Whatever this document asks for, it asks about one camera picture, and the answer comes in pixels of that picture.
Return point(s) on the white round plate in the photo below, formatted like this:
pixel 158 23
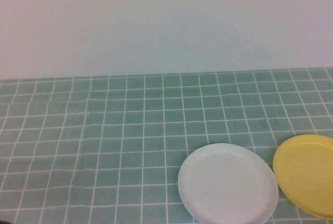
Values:
pixel 229 185

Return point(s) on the yellow round plate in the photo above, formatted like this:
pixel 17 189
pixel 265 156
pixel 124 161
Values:
pixel 307 177

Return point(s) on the green checked tablecloth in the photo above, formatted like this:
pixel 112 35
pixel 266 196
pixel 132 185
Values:
pixel 130 119

